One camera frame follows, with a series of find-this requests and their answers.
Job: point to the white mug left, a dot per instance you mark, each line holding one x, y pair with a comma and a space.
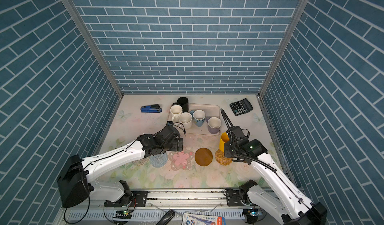
176, 111

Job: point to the beige serving tray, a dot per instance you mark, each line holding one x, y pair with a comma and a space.
210, 111

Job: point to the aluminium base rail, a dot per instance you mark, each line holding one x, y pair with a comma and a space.
149, 206

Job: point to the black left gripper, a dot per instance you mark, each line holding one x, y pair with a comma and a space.
176, 147

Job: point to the white mug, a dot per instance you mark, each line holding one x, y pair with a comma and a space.
176, 111
185, 120

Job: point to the pink flower coaster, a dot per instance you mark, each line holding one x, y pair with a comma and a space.
181, 160

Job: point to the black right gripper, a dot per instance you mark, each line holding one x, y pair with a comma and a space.
226, 151

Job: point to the black remote handle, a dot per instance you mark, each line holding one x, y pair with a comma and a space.
166, 218

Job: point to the lavender mug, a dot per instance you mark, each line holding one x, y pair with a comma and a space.
214, 125

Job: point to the brown round coaster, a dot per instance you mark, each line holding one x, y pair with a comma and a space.
203, 157

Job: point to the cork woven coaster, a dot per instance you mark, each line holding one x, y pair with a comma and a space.
221, 159

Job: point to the black mug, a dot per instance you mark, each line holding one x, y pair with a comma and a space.
184, 103

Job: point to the blue black stapler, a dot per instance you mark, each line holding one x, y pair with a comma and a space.
154, 108

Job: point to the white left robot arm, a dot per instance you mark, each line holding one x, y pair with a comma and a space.
79, 178

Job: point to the black calculator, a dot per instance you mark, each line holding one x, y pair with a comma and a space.
241, 107

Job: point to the white mug right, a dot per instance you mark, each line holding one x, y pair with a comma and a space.
185, 120

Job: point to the printed paper package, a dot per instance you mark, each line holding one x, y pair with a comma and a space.
193, 219

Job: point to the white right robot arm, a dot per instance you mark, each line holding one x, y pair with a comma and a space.
288, 205

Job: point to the light blue patterned mug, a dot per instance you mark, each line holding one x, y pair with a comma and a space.
198, 116

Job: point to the grey blue woven coaster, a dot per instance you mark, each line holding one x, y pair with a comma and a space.
159, 161

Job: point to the white zigzag woven coaster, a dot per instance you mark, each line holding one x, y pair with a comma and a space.
141, 162

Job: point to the yellow mug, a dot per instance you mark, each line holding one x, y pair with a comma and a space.
224, 139

